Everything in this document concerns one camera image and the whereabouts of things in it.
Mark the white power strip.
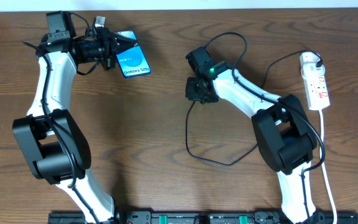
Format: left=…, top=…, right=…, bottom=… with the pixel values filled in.
left=301, top=63, right=330, bottom=111

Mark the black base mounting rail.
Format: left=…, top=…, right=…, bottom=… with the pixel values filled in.
left=47, top=211, right=358, bottom=224

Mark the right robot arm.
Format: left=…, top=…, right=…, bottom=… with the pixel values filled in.
left=185, top=47, right=325, bottom=223

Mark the white power strip cord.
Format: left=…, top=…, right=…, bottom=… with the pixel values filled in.
left=318, top=108, right=338, bottom=224

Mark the black USB charging cable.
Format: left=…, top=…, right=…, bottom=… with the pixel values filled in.
left=185, top=49, right=324, bottom=167

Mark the white USB wall charger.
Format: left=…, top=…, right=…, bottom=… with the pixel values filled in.
left=300, top=52, right=325, bottom=75

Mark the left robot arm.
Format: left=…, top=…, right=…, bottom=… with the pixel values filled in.
left=12, top=11, right=139, bottom=223

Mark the blue Galaxy smartphone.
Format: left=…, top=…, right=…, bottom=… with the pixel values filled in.
left=117, top=44, right=152, bottom=78

